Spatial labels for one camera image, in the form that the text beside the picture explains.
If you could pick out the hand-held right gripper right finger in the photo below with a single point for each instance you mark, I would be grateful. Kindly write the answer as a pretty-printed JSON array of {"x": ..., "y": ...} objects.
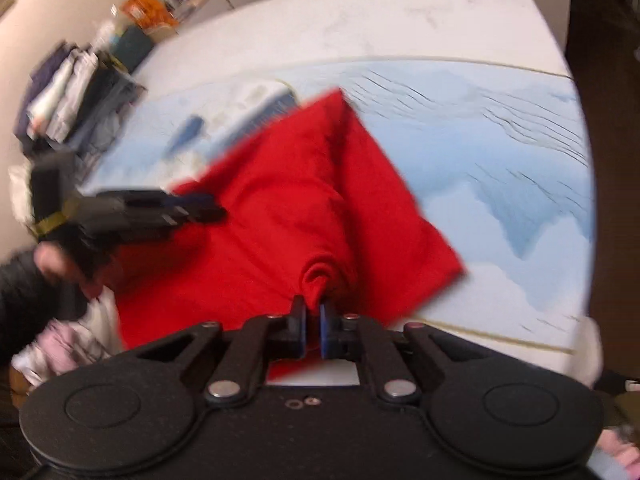
[{"x": 326, "y": 332}]

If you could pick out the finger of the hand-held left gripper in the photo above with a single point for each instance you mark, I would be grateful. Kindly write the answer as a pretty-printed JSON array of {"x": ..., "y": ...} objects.
[
  {"x": 200, "y": 206},
  {"x": 155, "y": 225}
]

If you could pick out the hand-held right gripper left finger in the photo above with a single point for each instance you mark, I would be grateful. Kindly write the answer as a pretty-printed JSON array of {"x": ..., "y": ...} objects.
[{"x": 300, "y": 330}]

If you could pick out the red shirt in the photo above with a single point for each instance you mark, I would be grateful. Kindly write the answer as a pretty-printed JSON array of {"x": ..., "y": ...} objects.
[{"x": 300, "y": 200}]

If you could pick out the pile of folded clothes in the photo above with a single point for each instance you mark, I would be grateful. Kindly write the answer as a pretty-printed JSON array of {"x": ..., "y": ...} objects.
[{"x": 75, "y": 105}]

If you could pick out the person's left hand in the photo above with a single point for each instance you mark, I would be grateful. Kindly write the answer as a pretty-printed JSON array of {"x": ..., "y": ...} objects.
[{"x": 85, "y": 265}]

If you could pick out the white pink garment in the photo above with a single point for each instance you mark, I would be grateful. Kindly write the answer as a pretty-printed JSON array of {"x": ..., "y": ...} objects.
[{"x": 75, "y": 345}]

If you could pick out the dark teal box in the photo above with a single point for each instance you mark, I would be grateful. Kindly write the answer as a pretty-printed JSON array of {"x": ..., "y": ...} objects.
[{"x": 132, "y": 47}]

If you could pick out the white plastic item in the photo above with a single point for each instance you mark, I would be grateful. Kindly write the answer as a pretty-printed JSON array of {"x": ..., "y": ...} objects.
[{"x": 107, "y": 27}]

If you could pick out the orange box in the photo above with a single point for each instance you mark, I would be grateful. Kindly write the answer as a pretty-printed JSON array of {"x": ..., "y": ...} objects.
[{"x": 147, "y": 10}]

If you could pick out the blue printed table mat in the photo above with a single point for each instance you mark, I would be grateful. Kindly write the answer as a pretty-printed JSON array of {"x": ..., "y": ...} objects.
[{"x": 500, "y": 160}]

